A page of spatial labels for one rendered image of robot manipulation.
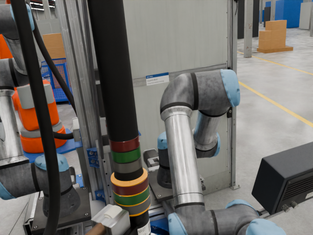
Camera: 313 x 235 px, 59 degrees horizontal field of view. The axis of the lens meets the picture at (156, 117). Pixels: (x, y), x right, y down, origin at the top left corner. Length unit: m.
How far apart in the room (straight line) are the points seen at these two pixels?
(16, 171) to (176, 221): 0.68
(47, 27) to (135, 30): 9.00
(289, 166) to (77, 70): 0.89
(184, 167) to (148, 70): 1.59
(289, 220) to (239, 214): 2.11
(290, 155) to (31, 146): 3.81
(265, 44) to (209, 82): 11.88
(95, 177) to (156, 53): 1.22
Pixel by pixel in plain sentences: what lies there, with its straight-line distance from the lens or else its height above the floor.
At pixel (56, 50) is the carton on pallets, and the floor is 1.16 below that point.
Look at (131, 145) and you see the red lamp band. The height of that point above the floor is 1.62.
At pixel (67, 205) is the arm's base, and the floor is 1.08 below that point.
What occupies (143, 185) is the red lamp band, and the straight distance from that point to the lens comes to 0.32.
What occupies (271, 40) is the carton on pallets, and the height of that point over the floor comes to 0.47.
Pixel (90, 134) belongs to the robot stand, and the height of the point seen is 1.28.
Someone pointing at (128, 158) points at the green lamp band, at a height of 1.60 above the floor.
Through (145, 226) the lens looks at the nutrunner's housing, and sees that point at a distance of 0.36.
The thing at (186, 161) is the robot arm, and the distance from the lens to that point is 0.72.
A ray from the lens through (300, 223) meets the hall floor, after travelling 2.80.
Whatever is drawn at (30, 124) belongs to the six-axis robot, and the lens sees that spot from 4.31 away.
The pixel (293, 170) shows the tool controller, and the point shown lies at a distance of 1.04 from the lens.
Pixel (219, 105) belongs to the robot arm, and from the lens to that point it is 0.85.
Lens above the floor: 1.74
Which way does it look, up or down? 20 degrees down
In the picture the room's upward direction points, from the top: 5 degrees counter-clockwise
